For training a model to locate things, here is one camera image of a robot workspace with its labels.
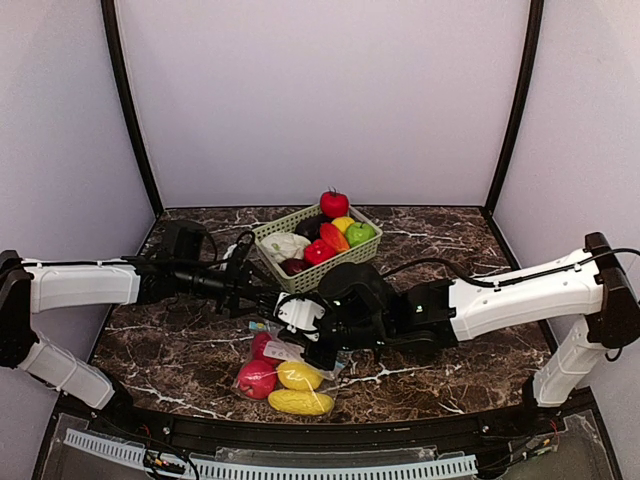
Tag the red apple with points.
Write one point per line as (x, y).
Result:
(256, 380)

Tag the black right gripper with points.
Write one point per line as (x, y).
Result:
(326, 350)

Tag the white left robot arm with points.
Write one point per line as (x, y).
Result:
(29, 287)

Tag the large clear zip bag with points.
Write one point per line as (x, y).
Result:
(283, 351)

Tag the white cabbage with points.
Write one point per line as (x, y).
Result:
(282, 246)

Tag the white slotted cable duct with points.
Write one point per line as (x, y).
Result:
(229, 463)

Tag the dark purple fruit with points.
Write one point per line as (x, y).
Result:
(293, 266)

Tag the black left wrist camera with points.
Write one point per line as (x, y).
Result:
(239, 250)

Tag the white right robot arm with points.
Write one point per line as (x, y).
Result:
(355, 308)

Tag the small yellow fruit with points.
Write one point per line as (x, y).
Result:
(343, 223)

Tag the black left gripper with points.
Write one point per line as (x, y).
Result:
(236, 284)

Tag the dark eggplant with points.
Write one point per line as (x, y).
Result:
(309, 227)

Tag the red bell pepper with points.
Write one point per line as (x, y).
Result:
(318, 252)

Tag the green apple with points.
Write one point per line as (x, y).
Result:
(358, 233)

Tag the pink-red wrinkled fruit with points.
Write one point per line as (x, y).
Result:
(258, 347)

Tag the yellow lemon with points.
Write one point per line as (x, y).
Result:
(298, 376)

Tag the orange pepper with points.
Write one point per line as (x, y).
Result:
(333, 237)

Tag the yellow wrinkled banana-like fruit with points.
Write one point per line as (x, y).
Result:
(306, 403)

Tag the green perforated plastic basket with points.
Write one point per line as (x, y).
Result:
(310, 278)

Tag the black table front rail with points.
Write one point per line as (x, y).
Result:
(489, 432)

